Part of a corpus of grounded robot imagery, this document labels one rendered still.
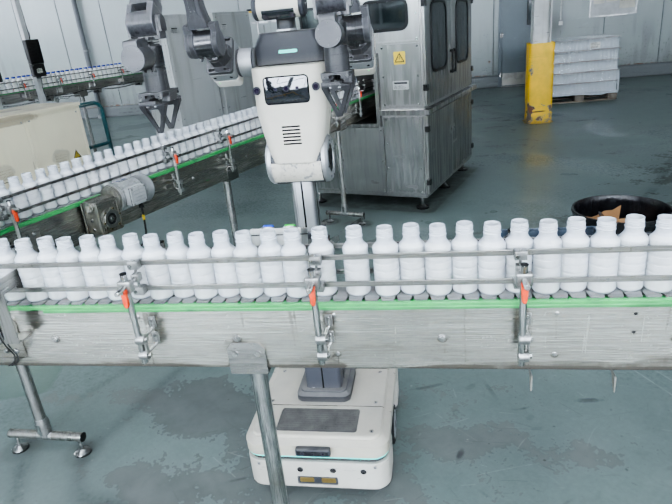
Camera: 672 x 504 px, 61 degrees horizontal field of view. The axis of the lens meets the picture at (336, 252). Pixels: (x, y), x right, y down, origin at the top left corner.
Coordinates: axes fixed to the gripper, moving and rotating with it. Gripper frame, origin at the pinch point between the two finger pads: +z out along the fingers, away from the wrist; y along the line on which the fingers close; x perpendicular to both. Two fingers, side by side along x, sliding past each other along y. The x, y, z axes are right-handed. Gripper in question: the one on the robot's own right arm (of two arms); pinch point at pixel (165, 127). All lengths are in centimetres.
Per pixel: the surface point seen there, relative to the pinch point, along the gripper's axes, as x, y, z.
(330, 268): 42, 17, 32
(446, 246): 69, 18, 27
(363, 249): 50, 17, 28
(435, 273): 67, 19, 33
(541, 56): 220, -727, 48
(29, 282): -37, 18, 34
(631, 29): 475, -1184, 46
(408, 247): 61, 18, 27
